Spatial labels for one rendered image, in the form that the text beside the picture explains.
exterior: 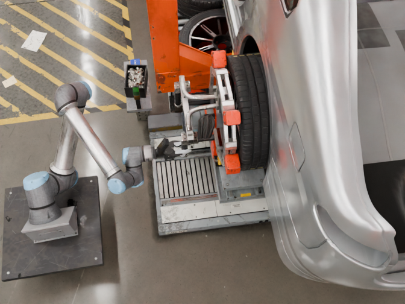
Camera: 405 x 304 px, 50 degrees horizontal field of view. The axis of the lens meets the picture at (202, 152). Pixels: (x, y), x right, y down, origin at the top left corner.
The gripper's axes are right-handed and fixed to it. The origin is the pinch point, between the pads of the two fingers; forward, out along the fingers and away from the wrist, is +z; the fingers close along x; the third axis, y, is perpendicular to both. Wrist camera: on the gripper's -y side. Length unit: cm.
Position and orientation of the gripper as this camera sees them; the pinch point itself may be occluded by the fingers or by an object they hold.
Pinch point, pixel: (188, 146)
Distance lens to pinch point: 241.2
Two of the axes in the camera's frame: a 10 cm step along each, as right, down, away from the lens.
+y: -0.2, 4.6, 8.9
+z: 9.9, -1.1, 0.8
